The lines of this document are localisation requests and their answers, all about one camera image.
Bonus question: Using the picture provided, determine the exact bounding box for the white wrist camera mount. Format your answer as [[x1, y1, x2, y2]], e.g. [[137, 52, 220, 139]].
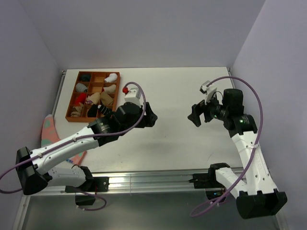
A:
[[200, 80, 217, 104]]

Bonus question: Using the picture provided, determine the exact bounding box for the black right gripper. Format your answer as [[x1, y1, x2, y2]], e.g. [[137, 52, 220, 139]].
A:
[[188, 92, 229, 127]]

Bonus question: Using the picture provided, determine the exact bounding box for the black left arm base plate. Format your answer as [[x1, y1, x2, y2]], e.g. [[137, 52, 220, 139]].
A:
[[65, 176, 109, 193]]

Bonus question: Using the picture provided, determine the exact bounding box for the red rolled sock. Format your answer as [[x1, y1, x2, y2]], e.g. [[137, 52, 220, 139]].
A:
[[74, 93, 87, 105]]

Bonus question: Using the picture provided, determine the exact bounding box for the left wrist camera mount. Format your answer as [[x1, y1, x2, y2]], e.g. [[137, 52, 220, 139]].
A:
[[122, 87, 141, 107]]

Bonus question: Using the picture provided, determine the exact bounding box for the tan patterned rolled sock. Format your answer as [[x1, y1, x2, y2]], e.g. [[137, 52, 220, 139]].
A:
[[70, 103, 84, 117]]

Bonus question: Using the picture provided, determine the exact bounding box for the black rolled sock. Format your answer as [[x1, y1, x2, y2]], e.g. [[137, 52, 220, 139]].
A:
[[87, 104, 98, 118]]

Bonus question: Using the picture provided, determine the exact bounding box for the aluminium frame rail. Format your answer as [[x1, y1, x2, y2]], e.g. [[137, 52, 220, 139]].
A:
[[23, 167, 275, 197]]

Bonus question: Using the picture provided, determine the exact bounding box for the pink patterned sock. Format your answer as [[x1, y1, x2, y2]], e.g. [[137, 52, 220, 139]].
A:
[[41, 114, 87, 166]]

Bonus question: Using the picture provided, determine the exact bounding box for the tan ribbed sock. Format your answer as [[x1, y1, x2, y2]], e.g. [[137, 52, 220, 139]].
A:
[[100, 92, 114, 105]]

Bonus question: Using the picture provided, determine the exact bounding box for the grey rolled sock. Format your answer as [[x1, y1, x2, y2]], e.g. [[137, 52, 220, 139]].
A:
[[75, 83, 88, 93]]

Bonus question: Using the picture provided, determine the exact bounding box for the dark teal rolled sock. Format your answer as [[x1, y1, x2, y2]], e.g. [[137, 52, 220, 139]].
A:
[[80, 74, 91, 82]]

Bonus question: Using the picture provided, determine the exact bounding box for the brown compartment sock tray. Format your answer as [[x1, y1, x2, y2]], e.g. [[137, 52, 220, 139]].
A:
[[65, 70, 121, 123]]

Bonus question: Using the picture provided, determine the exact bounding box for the beige rolled sock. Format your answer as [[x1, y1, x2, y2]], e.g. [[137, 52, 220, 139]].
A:
[[85, 92, 100, 105]]

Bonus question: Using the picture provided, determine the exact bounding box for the white rolled sock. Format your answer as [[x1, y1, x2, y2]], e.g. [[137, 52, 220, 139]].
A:
[[105, 73, 118, 83]]

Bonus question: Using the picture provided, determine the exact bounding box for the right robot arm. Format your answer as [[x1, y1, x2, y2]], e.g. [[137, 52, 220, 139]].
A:
[[188, 87, 287, 219]]

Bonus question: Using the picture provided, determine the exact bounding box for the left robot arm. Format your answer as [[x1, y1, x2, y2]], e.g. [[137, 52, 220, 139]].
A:
[[16, 102, 158, 195]]

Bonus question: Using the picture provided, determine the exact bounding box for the cream rolled sock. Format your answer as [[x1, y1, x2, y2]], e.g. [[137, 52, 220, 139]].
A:
[[102, 84, 116, 94]]

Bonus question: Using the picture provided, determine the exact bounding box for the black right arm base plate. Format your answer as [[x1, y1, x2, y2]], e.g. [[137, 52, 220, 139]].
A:
[[189, 173, 223, 189]]

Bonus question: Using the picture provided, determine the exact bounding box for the black white striped sock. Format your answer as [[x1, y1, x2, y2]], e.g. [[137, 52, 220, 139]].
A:
[[98, 104, 112, 116]]

